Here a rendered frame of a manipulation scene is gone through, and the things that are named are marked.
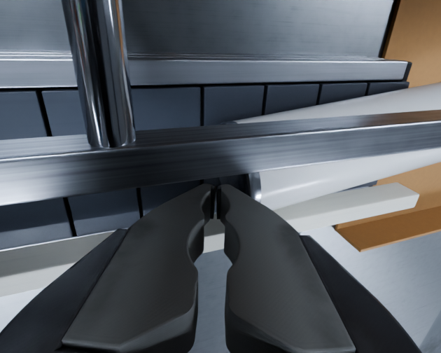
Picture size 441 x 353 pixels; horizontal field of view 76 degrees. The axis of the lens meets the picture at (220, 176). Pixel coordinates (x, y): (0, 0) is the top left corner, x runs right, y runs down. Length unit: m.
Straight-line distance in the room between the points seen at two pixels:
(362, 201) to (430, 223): 0.22
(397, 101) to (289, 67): 0.06
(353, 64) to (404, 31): 0.10
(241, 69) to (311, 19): 0.09
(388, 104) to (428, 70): 0.16
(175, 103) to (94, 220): 0.08
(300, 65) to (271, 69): 0.02
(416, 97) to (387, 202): 0.07
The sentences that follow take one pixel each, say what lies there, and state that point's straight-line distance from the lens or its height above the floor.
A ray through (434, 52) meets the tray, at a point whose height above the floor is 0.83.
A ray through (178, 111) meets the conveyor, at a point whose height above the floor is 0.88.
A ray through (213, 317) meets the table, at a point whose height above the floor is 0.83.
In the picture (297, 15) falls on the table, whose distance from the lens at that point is 0.24.
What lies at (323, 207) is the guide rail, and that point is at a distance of 0.20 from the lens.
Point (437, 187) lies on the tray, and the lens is 0.44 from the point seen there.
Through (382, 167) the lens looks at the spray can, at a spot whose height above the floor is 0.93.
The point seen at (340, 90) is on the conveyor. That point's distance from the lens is 0.21.
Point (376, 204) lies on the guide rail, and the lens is 0.22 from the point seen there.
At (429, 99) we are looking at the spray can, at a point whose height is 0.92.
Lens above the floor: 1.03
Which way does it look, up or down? 56 degrees down
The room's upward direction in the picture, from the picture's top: 143 degrees clockwise
